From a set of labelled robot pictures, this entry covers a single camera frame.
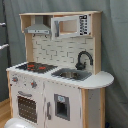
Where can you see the white toy microwave door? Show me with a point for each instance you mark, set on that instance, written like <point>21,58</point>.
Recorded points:
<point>70,26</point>

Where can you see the white toy oven door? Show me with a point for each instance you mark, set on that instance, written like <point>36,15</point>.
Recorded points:
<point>28,106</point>

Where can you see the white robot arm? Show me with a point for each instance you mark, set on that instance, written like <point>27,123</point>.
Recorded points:
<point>17,123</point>

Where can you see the wooden toy kitchen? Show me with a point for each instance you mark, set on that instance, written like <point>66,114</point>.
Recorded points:
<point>63,53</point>

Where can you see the grey toy sink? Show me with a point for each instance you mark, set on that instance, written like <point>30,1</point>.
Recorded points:
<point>72,74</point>

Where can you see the black toy faucet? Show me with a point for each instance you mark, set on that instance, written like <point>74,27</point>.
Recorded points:
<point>84,59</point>

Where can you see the black toy stovetop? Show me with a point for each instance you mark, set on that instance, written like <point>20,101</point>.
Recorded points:
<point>36,67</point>

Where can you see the right red stove knob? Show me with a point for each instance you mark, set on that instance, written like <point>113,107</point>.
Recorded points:
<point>33,84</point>

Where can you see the red stove knob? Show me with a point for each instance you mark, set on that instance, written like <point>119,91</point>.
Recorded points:
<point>33,84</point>
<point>14,79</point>

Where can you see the white cabinet door with dispenser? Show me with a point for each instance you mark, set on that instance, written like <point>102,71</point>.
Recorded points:
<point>63,106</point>

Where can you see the grey range hood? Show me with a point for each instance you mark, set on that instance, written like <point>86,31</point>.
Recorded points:
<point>38,27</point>

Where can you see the left red stove knob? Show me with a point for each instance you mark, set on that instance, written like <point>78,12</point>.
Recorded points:
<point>14,79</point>

